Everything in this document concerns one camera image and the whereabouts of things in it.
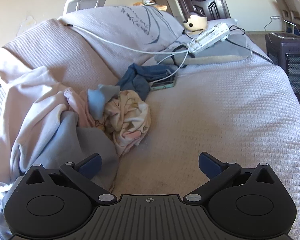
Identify black cable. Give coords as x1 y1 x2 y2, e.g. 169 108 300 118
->
174 25 300 108

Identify white metal frame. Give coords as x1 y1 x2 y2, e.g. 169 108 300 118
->
63 0 107 14

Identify yellow cloth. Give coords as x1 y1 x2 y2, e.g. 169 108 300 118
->
134 1 167 12

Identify grey-blue pants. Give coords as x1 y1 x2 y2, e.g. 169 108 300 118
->
2 111 119 205

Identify white power strip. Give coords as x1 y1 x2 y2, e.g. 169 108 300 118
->
189 23 230 54

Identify light blue shirt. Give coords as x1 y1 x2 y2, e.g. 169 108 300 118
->
87 84 121 120

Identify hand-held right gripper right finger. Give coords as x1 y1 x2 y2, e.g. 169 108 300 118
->
182 152 278 203

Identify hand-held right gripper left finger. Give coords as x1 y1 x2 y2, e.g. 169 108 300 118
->
24 154 117 204

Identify grey printed cushion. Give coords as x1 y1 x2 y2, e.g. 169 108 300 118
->
57 5 188 55

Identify green-cased smartphone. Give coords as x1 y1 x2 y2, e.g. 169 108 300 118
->
149 72 177 91

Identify dark electric heater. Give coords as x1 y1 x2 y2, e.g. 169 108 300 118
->
264 15 300 100

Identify beige dining chair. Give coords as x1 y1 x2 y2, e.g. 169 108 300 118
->
274 0 294 30
283 0 300 34

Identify cream and brown plush toy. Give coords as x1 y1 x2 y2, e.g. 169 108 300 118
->
182 12 208 34

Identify white cable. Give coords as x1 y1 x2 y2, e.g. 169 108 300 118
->
65 24 198 84

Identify printed cream garment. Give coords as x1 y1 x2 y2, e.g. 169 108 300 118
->
104 90 152 155

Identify cream sweatshirt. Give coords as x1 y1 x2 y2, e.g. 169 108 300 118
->
0 66 77 188

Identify dark blue garment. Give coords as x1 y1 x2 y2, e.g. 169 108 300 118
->
116 63 177 100

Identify pale pink pants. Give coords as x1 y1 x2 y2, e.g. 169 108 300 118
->
65 88 100 128

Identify grey flat cushion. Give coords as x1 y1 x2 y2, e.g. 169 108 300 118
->
154 34 252 65

